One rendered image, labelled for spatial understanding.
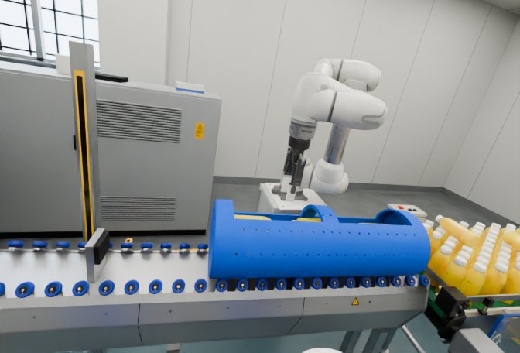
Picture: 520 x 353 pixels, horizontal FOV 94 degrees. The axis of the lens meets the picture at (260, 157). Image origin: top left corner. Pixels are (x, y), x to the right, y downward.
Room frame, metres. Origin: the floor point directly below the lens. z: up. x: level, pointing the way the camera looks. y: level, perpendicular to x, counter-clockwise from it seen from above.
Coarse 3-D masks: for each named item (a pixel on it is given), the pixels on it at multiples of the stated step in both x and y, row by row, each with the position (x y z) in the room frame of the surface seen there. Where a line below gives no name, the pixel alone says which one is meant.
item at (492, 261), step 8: (504, 232) 1.32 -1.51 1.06; (480, 240) 1.18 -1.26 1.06; (496, 240) 1.21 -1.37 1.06; (480, 248) 1.09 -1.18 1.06; (496, 248) 1.13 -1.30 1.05; (512, 248) 1.16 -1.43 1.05; (496, 256) 1.03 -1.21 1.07; (512, 256) 1.07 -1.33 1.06; (512, 264) 1.00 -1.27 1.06; (512, 272) 0.94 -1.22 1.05; (512, 280) 0.93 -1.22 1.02; (504, 288) 0.94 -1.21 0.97; (512, 288) 0.92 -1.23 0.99
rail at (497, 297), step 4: (468, 296) 0.83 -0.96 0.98; (472, 296) 0.83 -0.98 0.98; (476, 296) 0.84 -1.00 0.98; (480, 296) 0.84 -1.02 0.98; (484, 296) 0.85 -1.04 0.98; (492, 296) 0.86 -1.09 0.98; (496, 296) 0.86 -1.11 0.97; (500, 296) 0.87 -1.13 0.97; (504, 296) 0.87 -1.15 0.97; (508, 296) 0.88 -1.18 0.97; (512, 296) 0.89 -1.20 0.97; (516, 296) 0.89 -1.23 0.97; (472, 300) 0.83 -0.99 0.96; (476, 300) 0.84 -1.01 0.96; (480, 300) 0.84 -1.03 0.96; (496, 300) 0.87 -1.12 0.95; (500, 300) 0.87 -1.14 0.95
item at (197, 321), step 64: (0, 256) 0.67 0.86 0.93; (64, 256) 0.72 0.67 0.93; (128, 256) 0.77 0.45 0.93; (192, 256) 0.83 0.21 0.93; (0, 320) 0.50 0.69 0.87; (64, 320) 0.54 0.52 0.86; (128, 320) 0.58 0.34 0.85; (192, 320) 0.62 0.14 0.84; (256, 320) 0.69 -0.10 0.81; (320, 320) 0.77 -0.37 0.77; (384, 320) 0.87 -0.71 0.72
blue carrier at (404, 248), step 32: (224, 224) 0.70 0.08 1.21; (256, 224) 0.73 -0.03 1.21; (288, 224) 0.76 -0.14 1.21; (320, 224) 0.79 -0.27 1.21; (352, 224) 0.83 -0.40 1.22; (384, 224) 0.87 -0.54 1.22; (416, 224) 0.91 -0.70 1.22; (224, 256) 0.65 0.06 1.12; (256, 256) 0.67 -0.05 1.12; (288, 256) 0.70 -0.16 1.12; (320, 256) 0.73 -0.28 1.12; (352, 256) 0.76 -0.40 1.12; (384, 256) 0.79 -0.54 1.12; (416, 256) 0.83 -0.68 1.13
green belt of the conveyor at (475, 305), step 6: (432, 288) 0.93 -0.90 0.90; (432, 294) 0.90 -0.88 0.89; (432, 300) 0.88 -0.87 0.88; (516, 300) 0.95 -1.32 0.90; (432, 306) 0.87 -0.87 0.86; (474, 306) 0.87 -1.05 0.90; (480, 306) 0.88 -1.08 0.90; (492, 306) 0.89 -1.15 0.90; (498, 306) 0.90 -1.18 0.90; (504, 306) 0.90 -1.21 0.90; (510, 306) 0.91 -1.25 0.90; (516, 306) 0.92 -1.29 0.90; (438, 312) 0.84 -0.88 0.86; (444, 318) 0.82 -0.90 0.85
